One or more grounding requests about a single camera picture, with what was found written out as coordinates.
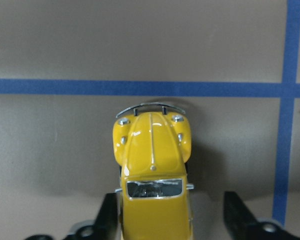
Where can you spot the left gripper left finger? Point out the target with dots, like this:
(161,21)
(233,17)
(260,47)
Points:
(104,227)

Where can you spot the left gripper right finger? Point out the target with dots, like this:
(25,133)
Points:
(243,225)

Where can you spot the yellow beetle toy car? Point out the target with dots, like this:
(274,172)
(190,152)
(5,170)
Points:
(152,144)

